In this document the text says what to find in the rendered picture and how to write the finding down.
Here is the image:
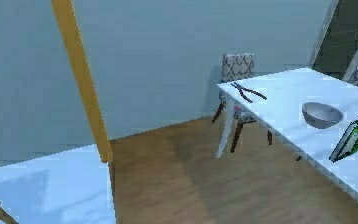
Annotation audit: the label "yellow wooden post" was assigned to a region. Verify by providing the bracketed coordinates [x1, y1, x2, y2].
[50, 0, 114, 164]

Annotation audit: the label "black tongs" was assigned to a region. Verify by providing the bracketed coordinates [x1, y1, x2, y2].
[230, 81, 268, 104]

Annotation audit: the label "grey metal bowl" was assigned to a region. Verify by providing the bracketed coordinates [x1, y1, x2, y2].
[301, 101, 344, 130]

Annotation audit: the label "dark grey door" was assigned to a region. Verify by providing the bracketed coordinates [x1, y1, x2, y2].
[311, 0, 358, 80]

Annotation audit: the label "white table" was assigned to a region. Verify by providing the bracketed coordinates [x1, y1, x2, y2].
[0, 143, 118, 224]
[215, 67, 358, 212]

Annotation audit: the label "green book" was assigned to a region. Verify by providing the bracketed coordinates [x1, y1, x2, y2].
[328, 115, 358, 164]

